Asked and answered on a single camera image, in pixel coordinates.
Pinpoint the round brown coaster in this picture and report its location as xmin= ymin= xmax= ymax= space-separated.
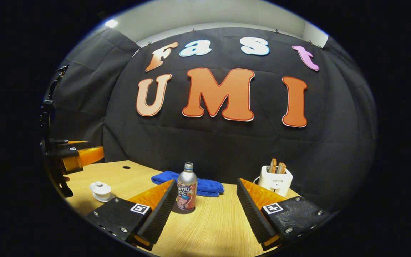
xmin=171 ymin=205 xmax=196 ymax=214

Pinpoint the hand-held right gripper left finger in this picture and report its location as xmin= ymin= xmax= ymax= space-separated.
xmin=86 ymin=179 xmax=179 ymax=251

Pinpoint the white toaster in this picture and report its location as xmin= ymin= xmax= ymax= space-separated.
xmin=258 ymin=165 xmax=294 ymax=198

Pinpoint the white saucer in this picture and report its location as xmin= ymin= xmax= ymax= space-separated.
xmin=92 ymin=193 xmax=115 ymax=203

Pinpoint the blue towel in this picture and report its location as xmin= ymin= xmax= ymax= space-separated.
xmin=151 ymin=171 xmax=225 ymax=198

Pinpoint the silver water bottle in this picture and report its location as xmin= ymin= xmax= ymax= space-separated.
xmin=176 ymin=162 xmax=198 ymax=211

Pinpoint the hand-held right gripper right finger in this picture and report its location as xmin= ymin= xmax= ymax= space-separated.
xmin=237 ymin=178 xmax=331 ymax=251

